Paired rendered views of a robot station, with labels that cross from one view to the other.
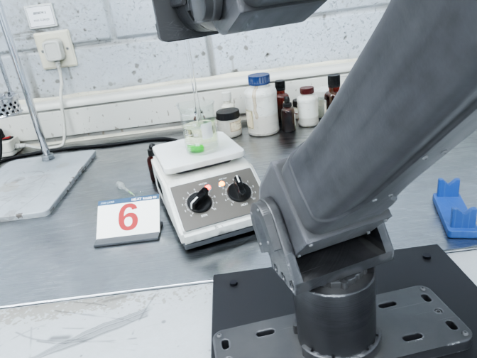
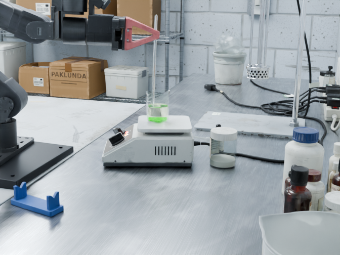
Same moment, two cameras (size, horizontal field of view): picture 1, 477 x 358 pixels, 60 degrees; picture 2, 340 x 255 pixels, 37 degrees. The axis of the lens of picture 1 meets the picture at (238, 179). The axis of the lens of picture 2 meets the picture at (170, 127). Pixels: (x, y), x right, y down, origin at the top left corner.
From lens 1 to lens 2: 1.35 m
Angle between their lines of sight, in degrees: 97
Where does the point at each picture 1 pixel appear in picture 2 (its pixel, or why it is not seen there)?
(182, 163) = (142, 118)
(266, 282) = (51, 151)
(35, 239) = not seen: hidden behind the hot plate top
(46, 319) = (95, 131)
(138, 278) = (100, 142)
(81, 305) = (95, 135)
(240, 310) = (43, 145)
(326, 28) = not seen: outside the picture
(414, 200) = (71, 205)
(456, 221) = (22, 190)
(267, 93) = (286, 149)
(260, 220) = not seen: hidden behind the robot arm
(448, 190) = (51, 201)
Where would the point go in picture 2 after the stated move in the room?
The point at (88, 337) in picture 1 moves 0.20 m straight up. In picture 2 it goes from (75, 135) to (72, 59)
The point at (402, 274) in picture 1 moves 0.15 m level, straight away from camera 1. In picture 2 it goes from (12, 169) to (58, 187)
